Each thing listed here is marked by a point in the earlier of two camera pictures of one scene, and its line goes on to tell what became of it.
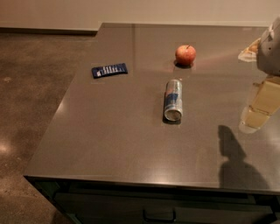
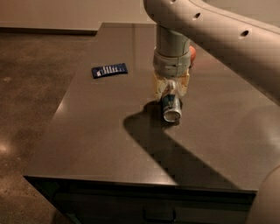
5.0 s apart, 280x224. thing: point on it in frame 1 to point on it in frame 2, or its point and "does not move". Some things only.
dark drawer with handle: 133,207 does not move
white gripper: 269,52 to 171,65
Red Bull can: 173,105 does not move
